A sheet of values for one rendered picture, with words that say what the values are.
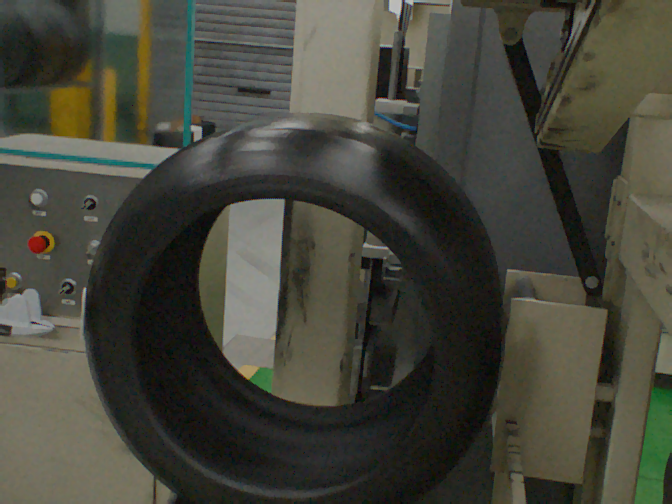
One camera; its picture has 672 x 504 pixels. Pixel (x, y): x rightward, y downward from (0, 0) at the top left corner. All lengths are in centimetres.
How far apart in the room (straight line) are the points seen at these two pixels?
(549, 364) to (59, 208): 116
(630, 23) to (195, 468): 78
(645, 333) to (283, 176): 67
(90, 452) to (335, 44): 117
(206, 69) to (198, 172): 983
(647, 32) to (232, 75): 1006
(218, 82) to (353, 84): 946
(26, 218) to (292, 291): 81
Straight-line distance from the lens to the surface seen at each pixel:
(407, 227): 111
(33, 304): 143
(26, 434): 227
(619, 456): 158
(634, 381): 153
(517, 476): 134
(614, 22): 88
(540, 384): 151
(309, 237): 153
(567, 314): 147
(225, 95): 1093
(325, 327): 157
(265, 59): 1075
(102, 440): 220
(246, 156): 114
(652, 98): 131
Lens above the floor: 158
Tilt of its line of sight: 13 degrees down
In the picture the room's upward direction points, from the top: 5 degrees clockwise
